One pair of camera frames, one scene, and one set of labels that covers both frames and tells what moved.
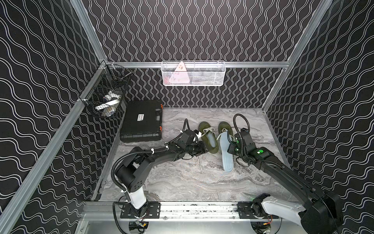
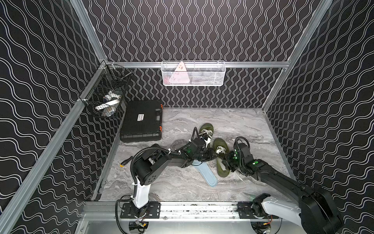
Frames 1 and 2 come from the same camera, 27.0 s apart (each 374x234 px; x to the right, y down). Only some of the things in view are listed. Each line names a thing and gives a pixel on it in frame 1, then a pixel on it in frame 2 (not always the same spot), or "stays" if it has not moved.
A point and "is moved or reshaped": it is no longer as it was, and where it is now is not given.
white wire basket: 198,73 stays
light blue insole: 226,140 -> 204,169
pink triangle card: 180,75 stays
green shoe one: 224,125 -> 220,146
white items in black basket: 110,102 stays
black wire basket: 103,92 stays
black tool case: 142,121 stays
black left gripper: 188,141 -> 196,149
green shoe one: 208,137 is moved or reshaped
